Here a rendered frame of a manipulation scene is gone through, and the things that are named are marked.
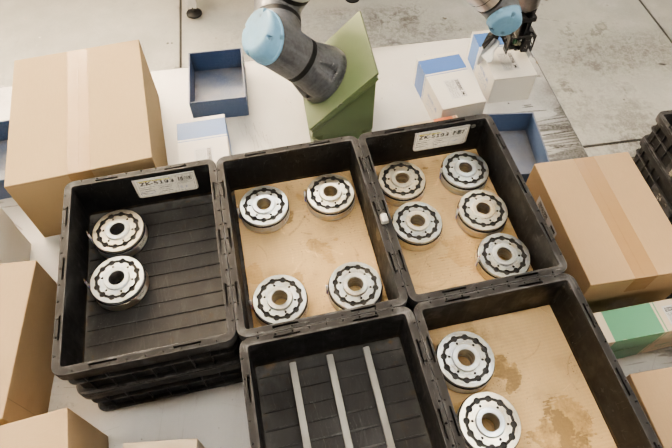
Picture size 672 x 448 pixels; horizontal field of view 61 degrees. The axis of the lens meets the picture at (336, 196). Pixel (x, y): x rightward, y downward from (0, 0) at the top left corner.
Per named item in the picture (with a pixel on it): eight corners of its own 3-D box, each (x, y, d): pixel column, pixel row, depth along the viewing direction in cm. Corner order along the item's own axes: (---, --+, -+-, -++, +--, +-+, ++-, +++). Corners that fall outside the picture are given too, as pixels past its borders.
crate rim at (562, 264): (356, 141, 122) (356, 134, 120) (486, 119, 126) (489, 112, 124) (409, 309, 100) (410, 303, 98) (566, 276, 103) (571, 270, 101)
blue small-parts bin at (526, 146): (470, 132, 151) (475, 113, 146) (526, 130, 152) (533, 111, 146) (485, 192, 140) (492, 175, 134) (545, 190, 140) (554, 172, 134)
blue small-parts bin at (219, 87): (193, 71, 165) (188, 52, 159) (244, 66, 166) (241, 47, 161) (193, 121, 153) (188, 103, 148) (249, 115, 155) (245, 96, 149)
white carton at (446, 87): (412, 82, 162) (416, 58, 155) (452, 75, 164) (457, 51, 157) (437, 133, 151) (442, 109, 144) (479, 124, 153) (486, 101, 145)
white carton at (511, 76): (466, 56, 169) (472, 31, 161) (504, 52, 170) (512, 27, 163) (487, 103, 157) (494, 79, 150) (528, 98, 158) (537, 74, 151)
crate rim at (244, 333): (217, 164, 118) (215, 157, 116) (356, 141, 122) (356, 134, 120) (239, 344, 96) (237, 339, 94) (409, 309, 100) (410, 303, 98)
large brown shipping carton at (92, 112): (47, 117, 154) (13, 60, 138) (158, 96, 159) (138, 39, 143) (44, 237, 132) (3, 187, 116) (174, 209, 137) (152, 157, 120)
